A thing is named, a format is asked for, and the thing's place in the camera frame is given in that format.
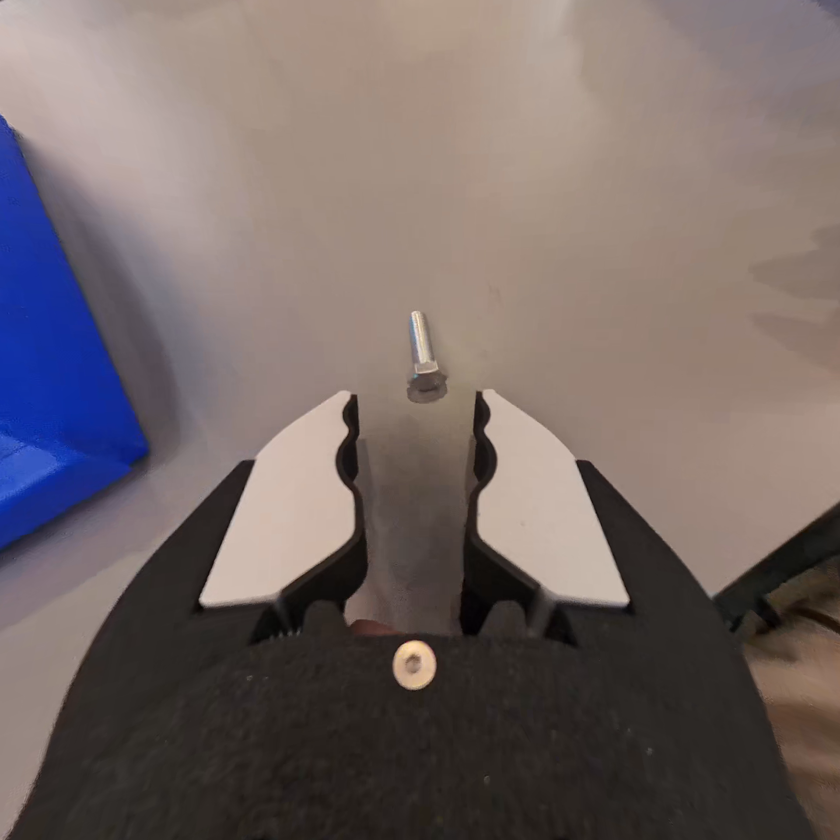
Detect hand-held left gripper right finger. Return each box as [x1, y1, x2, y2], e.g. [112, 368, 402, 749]
[461, 388, 631, 634]

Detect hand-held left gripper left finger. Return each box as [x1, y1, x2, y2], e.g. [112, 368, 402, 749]
[199, 390, 368, 631]

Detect steel hex bolt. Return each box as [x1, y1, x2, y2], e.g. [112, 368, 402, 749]
[406, 310, 448, 404]

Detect blue plastic bin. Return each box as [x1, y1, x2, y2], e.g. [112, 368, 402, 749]
[0, 115, 151, 552]

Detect black office chair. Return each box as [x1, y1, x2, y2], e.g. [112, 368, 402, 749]
[712, 502, 840, 634]

